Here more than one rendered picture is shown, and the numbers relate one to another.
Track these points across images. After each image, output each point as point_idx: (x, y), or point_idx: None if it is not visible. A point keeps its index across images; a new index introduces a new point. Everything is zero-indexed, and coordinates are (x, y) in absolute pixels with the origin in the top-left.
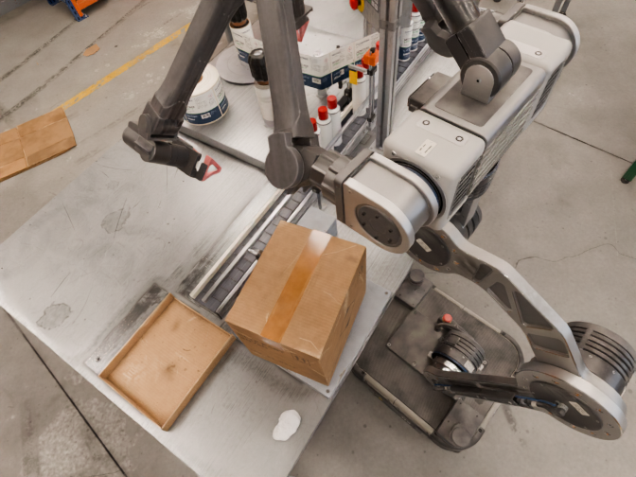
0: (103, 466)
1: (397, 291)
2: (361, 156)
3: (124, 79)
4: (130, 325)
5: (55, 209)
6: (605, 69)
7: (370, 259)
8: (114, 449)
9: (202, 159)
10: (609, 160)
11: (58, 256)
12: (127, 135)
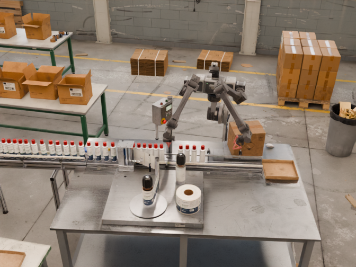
0: (328, 265)
1: None
2: (238, 85)
3: None
4: (282, 183)
5: (273, 232)
6: (7, 175)
7: (216, 148)
8: (321, 266)
9: (211, 200)
10: None
11: (285, 216)
12: (249, 136)
